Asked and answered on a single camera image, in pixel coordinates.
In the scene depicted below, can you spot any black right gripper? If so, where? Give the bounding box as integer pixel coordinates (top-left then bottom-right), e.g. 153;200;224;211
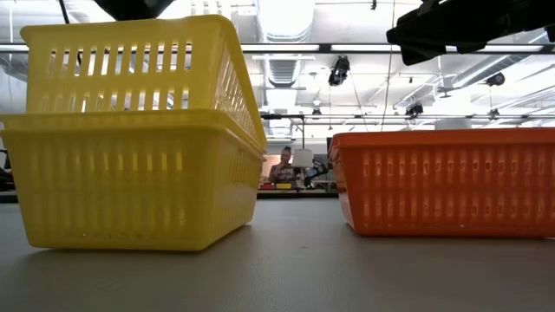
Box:
385;0;555;66

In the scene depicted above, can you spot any yellow slotted plastic basket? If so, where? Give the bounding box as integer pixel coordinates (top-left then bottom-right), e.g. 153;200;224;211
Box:
19;14;269;152
0;108;266;252

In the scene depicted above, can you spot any orange slotted plastic basket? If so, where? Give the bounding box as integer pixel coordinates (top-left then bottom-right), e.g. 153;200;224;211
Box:
328;127;555;238

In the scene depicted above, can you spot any white lampshade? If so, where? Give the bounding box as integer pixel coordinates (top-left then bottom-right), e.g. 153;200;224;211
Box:
291;148;314;169

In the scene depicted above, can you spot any person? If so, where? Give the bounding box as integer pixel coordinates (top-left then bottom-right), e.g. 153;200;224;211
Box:
267;146;304;185

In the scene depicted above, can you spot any black background table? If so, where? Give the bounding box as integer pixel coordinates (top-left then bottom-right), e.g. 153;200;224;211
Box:
256;189;339;199

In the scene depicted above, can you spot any thin grey hanging wire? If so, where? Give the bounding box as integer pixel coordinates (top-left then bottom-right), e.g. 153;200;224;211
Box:
380;45;391;131

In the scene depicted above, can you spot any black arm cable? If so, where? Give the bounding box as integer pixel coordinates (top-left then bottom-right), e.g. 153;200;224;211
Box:
58;0;83;66

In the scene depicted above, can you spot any black overhead camera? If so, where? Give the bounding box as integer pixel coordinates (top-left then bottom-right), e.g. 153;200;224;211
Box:
327;55;351;88

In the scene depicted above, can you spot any black ceiling track rail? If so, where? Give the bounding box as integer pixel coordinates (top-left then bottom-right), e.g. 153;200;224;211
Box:
259;113;555;120

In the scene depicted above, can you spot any black frame beam with lights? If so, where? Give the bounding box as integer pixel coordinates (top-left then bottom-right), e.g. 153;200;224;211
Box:
0;42;555;55

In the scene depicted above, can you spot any silver ceiling air duct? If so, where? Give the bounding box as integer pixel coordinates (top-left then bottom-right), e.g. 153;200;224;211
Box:
254;0;317;90

